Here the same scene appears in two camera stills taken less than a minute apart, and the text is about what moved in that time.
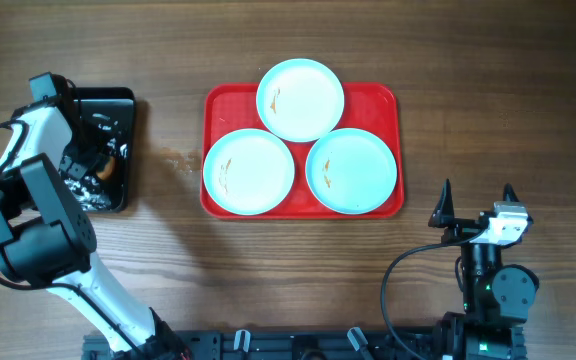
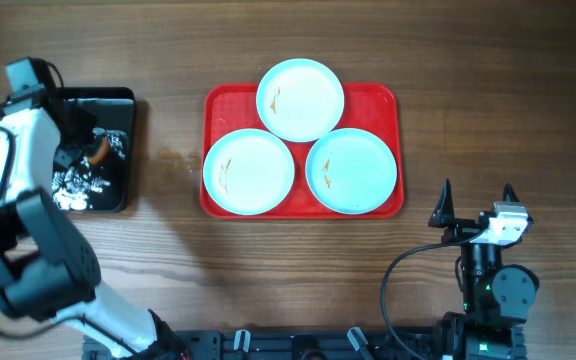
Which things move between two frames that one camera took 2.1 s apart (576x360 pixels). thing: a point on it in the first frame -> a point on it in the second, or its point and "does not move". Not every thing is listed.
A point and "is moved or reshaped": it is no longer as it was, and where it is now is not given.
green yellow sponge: [108, 169] is moved or reshaped
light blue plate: [248, 172] does not move
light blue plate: [351, 171] does not move
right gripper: [444, 216] does not move
